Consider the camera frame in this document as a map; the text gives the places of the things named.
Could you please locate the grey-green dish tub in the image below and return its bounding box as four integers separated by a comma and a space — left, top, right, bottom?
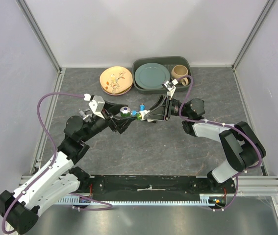
132, 56, 192, 94

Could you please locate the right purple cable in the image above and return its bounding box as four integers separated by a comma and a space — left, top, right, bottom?
177, 75, 263, 212

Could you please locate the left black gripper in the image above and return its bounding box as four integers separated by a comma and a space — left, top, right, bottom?
81, 100, 137, 142

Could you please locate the bird pattern yellow plate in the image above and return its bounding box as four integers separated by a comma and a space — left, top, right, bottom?
99, 66, 133, 93

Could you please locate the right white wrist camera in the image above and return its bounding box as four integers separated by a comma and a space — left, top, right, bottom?
162, 79, 178, 98

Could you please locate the white elbow fitting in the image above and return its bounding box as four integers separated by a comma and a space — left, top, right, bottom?
139, 110, 150, 120

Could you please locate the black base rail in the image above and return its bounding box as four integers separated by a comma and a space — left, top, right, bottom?
77, 175, 235, 202

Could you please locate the teal plate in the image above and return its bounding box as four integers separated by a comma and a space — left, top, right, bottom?
134, 63, 171, 90

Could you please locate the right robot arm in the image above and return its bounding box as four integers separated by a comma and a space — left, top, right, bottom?
140, 95, 266, 193

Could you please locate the beige ceramic mug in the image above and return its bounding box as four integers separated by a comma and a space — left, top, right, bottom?
171, 65, 189, 86

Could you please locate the blue water faucet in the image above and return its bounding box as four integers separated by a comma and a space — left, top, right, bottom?
131, 103, 145, 116

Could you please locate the slotted cable duct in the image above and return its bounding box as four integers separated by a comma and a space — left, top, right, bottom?
55, 194, 226, 206

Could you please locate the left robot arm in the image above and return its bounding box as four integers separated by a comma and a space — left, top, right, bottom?
0, 100, 137, 235

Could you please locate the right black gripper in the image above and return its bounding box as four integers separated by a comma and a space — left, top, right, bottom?
142, 95, 190, 121

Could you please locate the green water faucet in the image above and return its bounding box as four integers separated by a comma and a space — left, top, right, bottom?
120, 106, 144, 120

